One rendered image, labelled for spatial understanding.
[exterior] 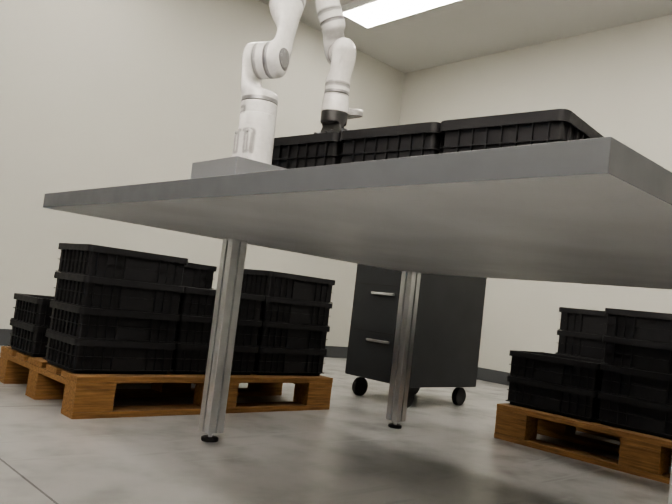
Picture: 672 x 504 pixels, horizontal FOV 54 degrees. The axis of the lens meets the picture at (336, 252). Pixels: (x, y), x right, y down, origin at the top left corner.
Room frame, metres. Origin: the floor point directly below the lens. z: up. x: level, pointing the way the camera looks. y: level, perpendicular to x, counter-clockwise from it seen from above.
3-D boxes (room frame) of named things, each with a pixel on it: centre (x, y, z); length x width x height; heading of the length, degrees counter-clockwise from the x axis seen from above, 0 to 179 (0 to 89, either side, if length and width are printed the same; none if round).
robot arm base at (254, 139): (1.65, 0.23, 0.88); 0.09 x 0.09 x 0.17; 47
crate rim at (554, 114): (1.53, -0.44, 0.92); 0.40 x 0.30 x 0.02; 139
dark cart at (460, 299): (3.71, -0.49, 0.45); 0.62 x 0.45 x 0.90; 133
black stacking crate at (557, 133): (1.53, -0.44, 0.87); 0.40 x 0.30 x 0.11; 139
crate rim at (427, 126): (1.73, -0.21, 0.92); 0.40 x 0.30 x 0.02; 139
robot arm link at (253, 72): (1.65, 0.24, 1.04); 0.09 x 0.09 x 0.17; 68
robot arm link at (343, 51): (1.82, 0.05, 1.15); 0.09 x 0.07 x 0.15; 17
